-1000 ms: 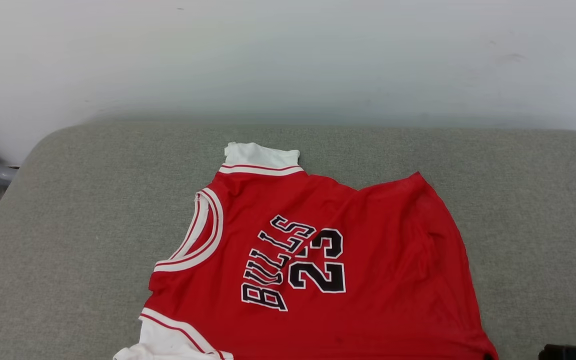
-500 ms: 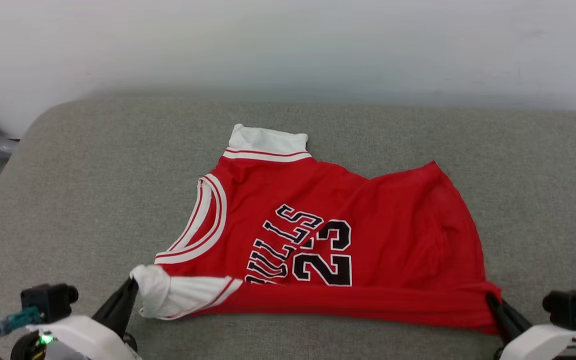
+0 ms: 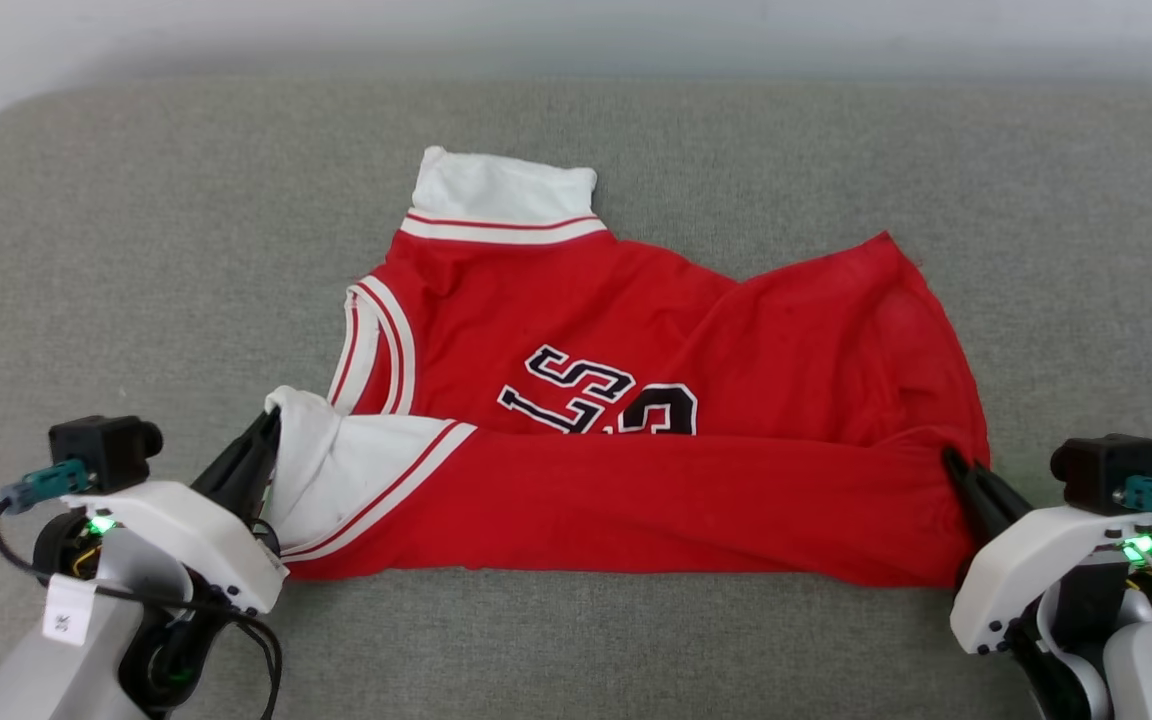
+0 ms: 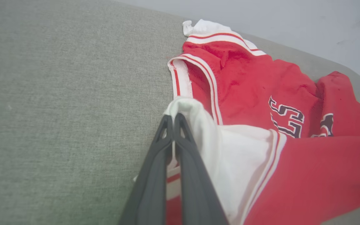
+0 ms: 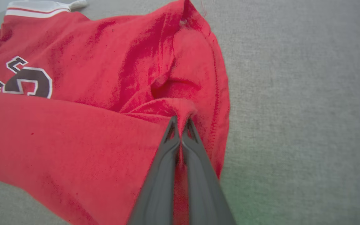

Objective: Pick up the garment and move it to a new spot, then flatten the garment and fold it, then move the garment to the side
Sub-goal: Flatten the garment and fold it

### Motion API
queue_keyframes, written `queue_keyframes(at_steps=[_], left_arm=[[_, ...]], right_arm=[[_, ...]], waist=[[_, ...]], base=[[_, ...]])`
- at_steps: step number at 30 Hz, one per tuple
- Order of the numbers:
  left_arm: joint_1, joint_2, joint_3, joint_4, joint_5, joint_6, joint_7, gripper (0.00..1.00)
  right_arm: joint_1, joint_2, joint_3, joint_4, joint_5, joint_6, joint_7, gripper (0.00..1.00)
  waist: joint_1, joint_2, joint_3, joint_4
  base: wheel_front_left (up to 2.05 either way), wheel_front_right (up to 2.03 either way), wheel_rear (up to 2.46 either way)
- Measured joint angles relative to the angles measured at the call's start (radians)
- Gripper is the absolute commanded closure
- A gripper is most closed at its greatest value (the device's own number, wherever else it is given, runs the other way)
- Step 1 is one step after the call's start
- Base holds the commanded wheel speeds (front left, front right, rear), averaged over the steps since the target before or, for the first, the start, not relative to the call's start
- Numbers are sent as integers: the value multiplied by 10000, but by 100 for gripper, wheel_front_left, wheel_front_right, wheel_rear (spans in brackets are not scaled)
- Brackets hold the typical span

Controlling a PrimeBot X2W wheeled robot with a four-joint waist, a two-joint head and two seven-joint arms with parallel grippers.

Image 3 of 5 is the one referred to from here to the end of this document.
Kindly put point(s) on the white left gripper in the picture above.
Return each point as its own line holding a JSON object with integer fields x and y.
{"x": 186, "y": 535}

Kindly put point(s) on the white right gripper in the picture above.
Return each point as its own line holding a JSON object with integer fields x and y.
{"x": 1036, "y": 560}

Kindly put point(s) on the red white basketball jersey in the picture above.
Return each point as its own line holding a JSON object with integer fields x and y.
{"x": 636, "y": 500}

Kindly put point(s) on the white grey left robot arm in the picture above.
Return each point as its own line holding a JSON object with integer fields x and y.
{"x": 56, "y": 660}

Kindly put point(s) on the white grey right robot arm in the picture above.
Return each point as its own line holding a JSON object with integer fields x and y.
{"x": 1136, "y": 650}

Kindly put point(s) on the white paper label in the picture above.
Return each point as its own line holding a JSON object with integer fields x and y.
{"x": 69, "y": 610}

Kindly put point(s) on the grey fabric sofa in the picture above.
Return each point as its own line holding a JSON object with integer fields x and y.
{"x": 636, "y": 650}

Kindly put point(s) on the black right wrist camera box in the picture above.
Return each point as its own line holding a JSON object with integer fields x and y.
{"x": 1106, "y": 472}

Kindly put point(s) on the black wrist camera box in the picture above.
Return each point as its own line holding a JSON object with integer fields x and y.
{"x": 1106, "y": 472}
{"x": 101, "y": 448}

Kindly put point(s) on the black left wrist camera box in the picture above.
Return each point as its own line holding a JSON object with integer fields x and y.
{"x": 101, "y": 448}

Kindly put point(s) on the teal left camera connector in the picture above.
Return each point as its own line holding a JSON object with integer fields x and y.
{"x": 46, "y": 485}

